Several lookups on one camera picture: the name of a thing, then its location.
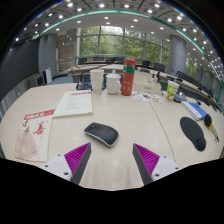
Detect blue and white book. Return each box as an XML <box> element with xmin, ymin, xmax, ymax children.
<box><xmin>180</xmin><ymin>99</ymin><xmax>208</xmax><ymax>121</ymax></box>

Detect ceiling lights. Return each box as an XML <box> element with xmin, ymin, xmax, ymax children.
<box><xmin>13</xmin><ymin>1</ymin><xmax>224</xmax><ymax>69</ymax></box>

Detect dark office chairs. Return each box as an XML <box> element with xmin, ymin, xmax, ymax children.
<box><xmin>78</xmin><ymin>56</ymin><xmax>221</xmax><ymax>101</ymax></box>

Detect black table microphone units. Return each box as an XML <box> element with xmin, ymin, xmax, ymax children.
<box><xmin>166</xmin><ymin>73</ymin><xmax>221</xmax><ymax>111</ymax></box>

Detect black computer mouse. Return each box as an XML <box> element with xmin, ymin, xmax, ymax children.
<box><xmin>83</xmin><ymin>122</ymin><xmax>120</xmax><ymax>148</ymax></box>

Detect red and white fan-print brochure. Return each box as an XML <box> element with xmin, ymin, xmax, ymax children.
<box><xmin>14</xmin><ymin>108</ymin><xmax>56</xmax><ymax>163</ymax></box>

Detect black gooseneck conference microphone unit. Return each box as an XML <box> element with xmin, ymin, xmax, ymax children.
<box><xmin>75</xmin><ymin>64</ymin><xmax>108</xmax><ymax>91</ymax></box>
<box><xmin>173</xmin><ymin>91</ymin><xmax>188</xmax><ymax>104</ymax></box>

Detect black microphone with orange ring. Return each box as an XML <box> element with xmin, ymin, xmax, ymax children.
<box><xmin>203</xmin><ymin>113</ymin><xmax>220</xmax><ymax>143</ymax></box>

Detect green and white drink cup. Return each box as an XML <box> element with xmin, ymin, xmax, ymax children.
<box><xmin>166</xmin><ymin>79</ymin><xmax>181</xmax><ymax>102</ymax></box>

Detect black mouse pad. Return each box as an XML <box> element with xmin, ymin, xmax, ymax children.
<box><xmin>179</xmin><ymin>116</ymin><xmax>207</xmax><ymax>152</ymax></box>

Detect colourful sticker leaflet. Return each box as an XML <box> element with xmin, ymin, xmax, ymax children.
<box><xmin>131</xmin><ymin>91</ymin><xmax>164</xmax><ymax>105</ymax></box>

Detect white lidded mug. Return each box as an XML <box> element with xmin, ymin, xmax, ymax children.
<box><xmin>105</xmin><ymin>69</ymin><xmax>122</xmax><ymax>96</ymax></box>

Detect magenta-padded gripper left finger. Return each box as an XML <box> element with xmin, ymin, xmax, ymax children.
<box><xmin>42</xmin><ymin>142</ymin><xmax>93</xmax><ymax>186</ymax></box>

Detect white sheet with red header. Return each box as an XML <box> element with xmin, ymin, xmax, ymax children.
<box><xmin>53</xmin><ymin>90</ymin><xmax>94</xmax><ymax>118</ymax></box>

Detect white upright cabinet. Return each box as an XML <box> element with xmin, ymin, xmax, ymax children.
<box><xmin>42</xmin><ymin>68</ymin><xmax>54</xmax><ymax>85</ymax></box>

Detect red bottle with green band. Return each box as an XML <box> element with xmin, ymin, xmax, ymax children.
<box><xmin>120</xmin><ymin>57</ymin><xmax>137</xmax><ymax>97</ymax></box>

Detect white paper cup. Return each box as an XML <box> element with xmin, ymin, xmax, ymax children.
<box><xmin>89</xmin><ymin>68</ymin><xmax>105</xmax><ymax>95</ymax></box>

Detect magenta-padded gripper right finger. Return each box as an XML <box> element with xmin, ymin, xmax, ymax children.
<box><xmin>132</xmin><ymin>143</ymin><xmax>183</xmax><ymax>187</ymax></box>

